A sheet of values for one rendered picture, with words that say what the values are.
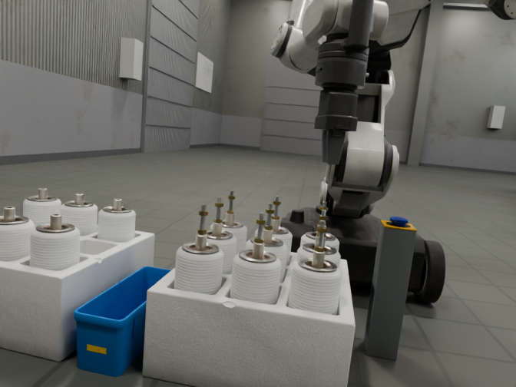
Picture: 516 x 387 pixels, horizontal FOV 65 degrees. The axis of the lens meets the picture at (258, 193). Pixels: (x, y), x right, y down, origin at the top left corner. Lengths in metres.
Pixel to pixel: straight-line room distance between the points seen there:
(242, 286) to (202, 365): 0.17
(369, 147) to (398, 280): 0.41
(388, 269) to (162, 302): 0.50
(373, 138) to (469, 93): 11.22
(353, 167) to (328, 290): 0.51
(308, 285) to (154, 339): 0.31
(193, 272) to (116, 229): 0.38
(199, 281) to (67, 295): 0.27
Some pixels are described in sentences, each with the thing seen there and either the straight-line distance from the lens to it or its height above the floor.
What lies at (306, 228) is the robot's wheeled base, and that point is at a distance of 1.32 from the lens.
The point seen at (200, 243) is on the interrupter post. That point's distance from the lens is 0.82.
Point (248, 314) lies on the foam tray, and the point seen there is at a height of 0.17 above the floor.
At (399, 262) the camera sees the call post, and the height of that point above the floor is 0.24.
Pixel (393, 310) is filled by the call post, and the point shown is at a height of 0.12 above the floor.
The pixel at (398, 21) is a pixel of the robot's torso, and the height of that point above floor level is 0.85.
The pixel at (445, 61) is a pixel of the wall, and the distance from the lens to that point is 12.33.
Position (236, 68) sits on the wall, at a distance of 12.03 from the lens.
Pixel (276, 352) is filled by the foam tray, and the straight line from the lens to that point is 0.79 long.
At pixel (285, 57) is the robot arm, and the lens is 0.98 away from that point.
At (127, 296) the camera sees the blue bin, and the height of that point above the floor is 0.07.
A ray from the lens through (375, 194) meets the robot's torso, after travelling 1.31.
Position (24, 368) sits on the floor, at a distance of 0.97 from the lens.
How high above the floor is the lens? 0.49
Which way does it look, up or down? 9 degrees down
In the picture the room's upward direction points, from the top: 5 degrees clockwise
